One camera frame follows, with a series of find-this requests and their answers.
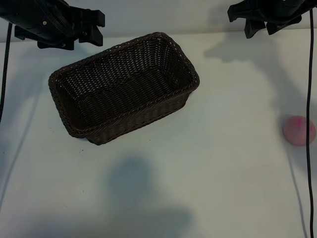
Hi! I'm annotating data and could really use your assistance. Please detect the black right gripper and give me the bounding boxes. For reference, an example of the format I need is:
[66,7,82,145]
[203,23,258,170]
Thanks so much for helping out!
[227,1,302,39]

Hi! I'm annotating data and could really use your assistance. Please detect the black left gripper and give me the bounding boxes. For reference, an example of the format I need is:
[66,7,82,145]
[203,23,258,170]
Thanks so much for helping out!
[14,8,106,50]

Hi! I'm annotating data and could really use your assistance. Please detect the dark brown wicker basket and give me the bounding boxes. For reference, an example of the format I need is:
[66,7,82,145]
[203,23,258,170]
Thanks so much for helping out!
[48,31,200,146]

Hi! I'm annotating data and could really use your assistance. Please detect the pink peach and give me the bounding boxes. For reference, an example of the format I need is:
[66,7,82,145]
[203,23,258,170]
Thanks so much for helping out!
[283,115,317,146]

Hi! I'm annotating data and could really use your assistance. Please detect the black smooth cable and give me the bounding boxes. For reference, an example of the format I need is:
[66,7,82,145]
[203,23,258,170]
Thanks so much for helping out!
[306,9,317,238]

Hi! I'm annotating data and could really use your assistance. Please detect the black braided cable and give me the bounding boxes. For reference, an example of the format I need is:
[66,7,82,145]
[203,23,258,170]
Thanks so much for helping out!
[0,23,12,124]

